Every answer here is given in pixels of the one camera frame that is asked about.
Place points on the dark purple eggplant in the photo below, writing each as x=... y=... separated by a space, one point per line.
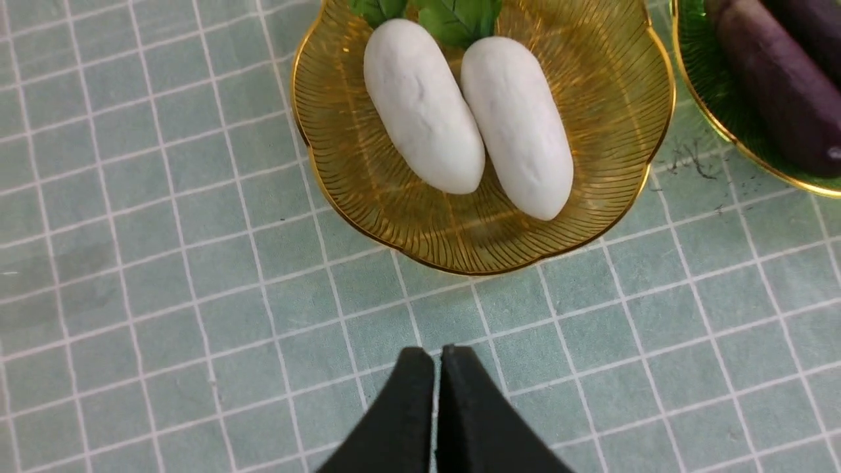
x=815 y=25
x=796 y=100

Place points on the white radish with leaves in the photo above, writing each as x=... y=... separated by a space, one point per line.
x=419 y=101
x=509 y=96

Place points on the green glass plate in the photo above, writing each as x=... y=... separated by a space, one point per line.
x=711 y=83

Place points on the amber glass plate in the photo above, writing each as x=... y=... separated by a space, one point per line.
x=614 y=86

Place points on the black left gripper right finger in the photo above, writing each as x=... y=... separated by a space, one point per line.
x=478 y=429

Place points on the green checkered tablecloth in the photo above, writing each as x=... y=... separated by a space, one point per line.
x=178 y=296

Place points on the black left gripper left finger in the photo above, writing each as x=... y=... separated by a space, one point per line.
x=395 y=434

